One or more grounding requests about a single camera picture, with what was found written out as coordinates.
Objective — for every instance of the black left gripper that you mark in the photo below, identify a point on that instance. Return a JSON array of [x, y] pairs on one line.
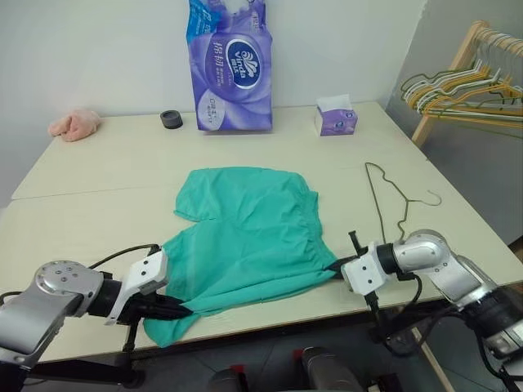
[[143, 306]]

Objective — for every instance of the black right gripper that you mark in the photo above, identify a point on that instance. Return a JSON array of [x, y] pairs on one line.
[[354, 243]]

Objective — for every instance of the green shorts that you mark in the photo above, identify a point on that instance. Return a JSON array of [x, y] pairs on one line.
[[253, 228]]

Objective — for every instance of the dark grey rounded shape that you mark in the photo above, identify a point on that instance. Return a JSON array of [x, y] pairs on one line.
[[327, 371]]

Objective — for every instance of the black metal stand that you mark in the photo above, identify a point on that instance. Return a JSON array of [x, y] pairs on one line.
[[81, 369]]

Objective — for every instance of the small purple tissue pack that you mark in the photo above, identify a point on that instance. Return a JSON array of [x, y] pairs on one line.
[[337, 122]]

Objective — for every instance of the wooden clothes rack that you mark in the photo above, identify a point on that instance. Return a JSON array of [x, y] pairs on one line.
[[423, 126]]

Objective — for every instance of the black round tape roll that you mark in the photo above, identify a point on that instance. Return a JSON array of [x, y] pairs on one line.
[[171, 120]]

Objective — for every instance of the large purple tissue pack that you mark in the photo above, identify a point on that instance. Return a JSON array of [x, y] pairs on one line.
[[233, 81]]

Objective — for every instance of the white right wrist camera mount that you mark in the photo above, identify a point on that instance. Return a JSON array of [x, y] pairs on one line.
[[363, 269]]

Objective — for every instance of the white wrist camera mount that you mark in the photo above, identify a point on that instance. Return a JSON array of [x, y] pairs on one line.
[[143, 271], [363, 269]]

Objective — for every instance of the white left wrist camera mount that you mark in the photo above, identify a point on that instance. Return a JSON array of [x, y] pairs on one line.
[[143, 271]]

